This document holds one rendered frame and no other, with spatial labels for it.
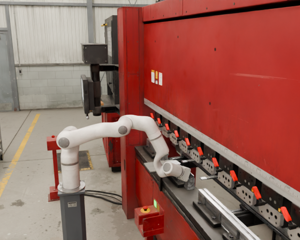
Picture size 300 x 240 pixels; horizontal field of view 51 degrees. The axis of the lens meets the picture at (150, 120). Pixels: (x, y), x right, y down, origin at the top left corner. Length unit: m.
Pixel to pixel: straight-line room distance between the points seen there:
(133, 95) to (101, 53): 0.54
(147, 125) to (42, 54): 7.43
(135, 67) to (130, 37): 0.30
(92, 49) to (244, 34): 1.93
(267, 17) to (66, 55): 8.03
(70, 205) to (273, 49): 1.61
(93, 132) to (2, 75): 7.52
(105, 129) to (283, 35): 1.19
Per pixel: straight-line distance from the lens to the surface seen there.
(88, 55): 3.30
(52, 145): 4.02
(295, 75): 1.41
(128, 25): 3.22
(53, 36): 9.26
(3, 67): 9.46
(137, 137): 3.40
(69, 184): 2.26
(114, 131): 2.02
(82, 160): 5.44
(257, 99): 1.60
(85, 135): 2.10
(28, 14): 9.35
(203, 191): 2.30
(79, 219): 2.36
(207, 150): 2.08
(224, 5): 1.84
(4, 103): 9.61
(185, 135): 2.37
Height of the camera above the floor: 2.02
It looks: 15 degrees down
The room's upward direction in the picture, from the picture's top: straight up
